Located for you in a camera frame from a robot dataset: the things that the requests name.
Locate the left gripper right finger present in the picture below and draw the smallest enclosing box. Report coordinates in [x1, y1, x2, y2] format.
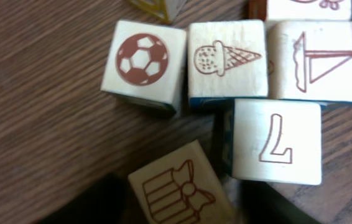
[240, 180, 320, 224]

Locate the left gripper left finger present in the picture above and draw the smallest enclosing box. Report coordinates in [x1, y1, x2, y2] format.
[37, 174, 133, 224]

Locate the yellow sided gift block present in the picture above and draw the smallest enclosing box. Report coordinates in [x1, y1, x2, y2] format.
[128, 140, 235, 224]

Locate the letter L wooden block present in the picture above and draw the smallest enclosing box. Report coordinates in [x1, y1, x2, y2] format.
[222, 99, 322, 185]

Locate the soccer ball wooden block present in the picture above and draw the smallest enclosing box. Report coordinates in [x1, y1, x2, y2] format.
[101, 20, 187, 113]

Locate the ice cream wooden block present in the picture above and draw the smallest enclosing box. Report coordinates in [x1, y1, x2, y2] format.
[187, 19, 269, 108]

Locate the sailboat blue wooden block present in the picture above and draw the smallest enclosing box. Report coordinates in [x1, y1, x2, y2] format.
[267, 21, 352, 105]

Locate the blue sided picture block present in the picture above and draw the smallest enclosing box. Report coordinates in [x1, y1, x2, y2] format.
[247, 0, 352, 22]

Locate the top red picture block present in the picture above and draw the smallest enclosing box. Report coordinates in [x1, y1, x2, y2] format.
[126, 0, 187, 24]

